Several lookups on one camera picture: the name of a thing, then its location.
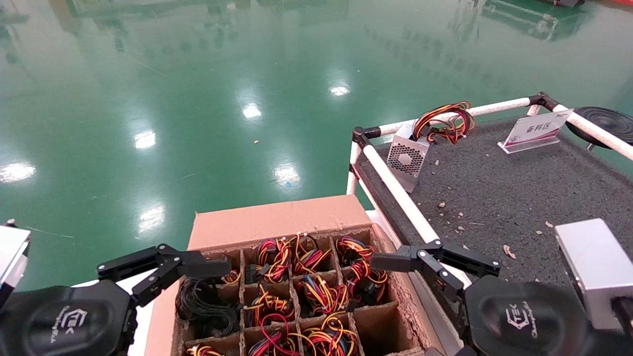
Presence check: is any black round ribbed disc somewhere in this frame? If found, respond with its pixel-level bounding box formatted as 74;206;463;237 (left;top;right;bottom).
565;106;633;150

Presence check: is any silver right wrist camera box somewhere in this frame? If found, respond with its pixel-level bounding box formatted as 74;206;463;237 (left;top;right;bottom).
555;219;633;333

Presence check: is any white pipe table frame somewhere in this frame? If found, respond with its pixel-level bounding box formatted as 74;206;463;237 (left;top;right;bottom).
346;91;633;288

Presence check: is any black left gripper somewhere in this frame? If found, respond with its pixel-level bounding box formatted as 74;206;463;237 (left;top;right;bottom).
0;244;232;356

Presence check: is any cardboard divider grid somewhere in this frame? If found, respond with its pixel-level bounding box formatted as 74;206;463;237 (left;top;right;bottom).
173;230;421;356

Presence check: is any brown cardboard box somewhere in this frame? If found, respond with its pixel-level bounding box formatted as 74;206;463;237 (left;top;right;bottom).
144;194;448;356

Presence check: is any black cable bundle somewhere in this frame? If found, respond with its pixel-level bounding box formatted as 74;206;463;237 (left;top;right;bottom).
175;276;242;338

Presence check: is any clear acrylic sign stand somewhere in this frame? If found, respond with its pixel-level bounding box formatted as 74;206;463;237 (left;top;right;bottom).
497;109;574;154

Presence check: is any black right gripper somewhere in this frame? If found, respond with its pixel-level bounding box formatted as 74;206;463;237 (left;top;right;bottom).
371;240;599;356

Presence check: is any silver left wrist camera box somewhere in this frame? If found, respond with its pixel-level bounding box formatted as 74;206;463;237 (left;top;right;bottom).
0;225;32;303

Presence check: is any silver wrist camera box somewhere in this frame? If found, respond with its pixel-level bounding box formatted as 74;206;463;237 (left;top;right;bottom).
555;219;633;333
0;225;32;303

